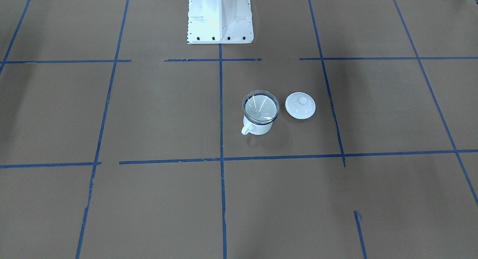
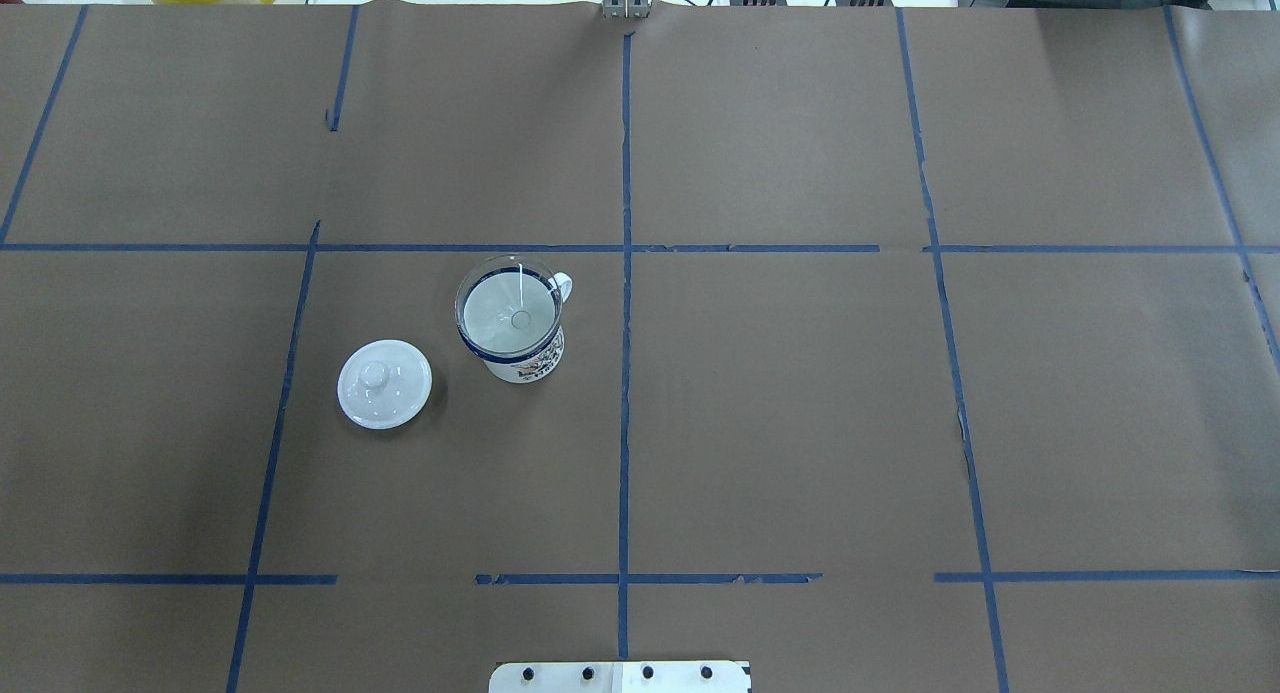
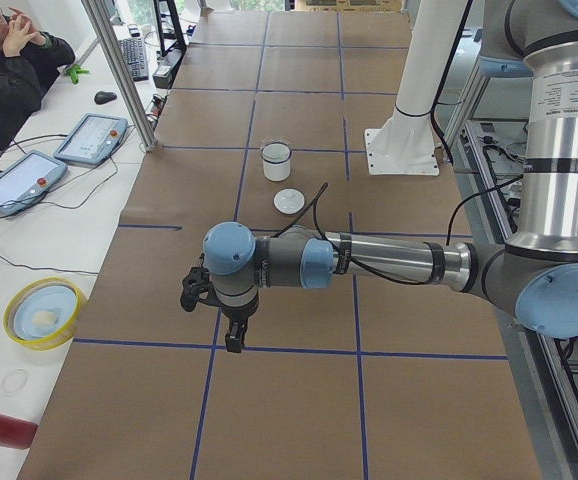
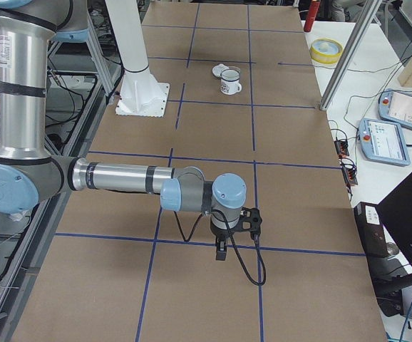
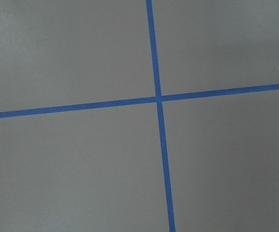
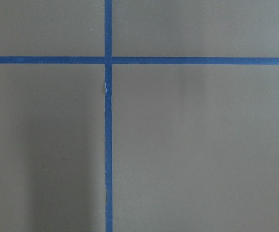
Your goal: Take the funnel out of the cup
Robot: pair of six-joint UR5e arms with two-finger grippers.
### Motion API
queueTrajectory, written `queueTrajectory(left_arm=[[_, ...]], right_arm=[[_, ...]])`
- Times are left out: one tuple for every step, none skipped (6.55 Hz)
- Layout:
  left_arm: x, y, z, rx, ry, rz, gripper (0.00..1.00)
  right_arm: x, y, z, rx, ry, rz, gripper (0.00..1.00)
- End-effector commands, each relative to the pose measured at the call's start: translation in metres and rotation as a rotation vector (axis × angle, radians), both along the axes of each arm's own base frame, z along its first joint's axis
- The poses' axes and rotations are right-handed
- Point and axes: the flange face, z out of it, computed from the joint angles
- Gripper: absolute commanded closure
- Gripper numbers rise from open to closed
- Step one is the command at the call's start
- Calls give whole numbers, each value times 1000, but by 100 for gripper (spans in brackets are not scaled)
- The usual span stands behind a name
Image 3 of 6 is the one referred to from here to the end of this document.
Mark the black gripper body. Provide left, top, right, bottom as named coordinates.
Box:
left=220, top=303, right=255, bottom=334

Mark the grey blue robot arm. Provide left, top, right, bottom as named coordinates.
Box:
left=180, top=1, right=578, bottom=352

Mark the white enamel cup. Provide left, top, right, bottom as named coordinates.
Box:
left=260, top=142, right=291, bottom=182

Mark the white round lid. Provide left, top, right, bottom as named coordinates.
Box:
left=273, top=188, right=305, bottom=215

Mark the brown paper table cover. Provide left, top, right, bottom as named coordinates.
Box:
left=20, top=12, right=541, bottom=479

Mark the blue plate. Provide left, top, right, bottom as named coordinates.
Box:
left=13, top=285, right=77, bottom=341

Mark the white food piece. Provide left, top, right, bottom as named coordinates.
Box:
left=31, top=310, right=58, bottom=329

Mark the far teach pendant tablet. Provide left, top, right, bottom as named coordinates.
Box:
left=53, top=113, right=129, bottom=166

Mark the teach pendant tablet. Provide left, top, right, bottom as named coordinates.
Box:
left=53, top=113, right=129, bottom=166
left=0, top=150, right=67, bottom=215

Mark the near teach pendant tablet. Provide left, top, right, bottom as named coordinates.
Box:
left=0, top=150, right=67, bottom=215

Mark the black computer mouse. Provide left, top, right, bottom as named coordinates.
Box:
left=93, top=91, right=117, bottom=105

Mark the black shelf stand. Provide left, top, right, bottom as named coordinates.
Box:
left=152, top=0, right=187, bottom=58

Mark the black keyboard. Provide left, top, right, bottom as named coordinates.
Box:
left=117, top=37, right=149, bottom=81

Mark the green plastic tool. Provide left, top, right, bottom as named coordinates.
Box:
left=65, top=64, right=90, bottom=85

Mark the person in black jacket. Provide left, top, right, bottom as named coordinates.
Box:
left=0, top=7, right=75, bottom=151

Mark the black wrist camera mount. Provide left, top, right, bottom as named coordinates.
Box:
left=180, top=254, right=220, bottom=312

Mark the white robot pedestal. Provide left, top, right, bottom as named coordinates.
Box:
left=365, top=0, right=471, bottom=176

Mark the aluminium frame rack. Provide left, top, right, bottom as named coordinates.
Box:
left=443, top=29, right=578, bottom=480

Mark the aluminium frame post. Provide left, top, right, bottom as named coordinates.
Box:
left=81, top=0, right=158, bottom=152

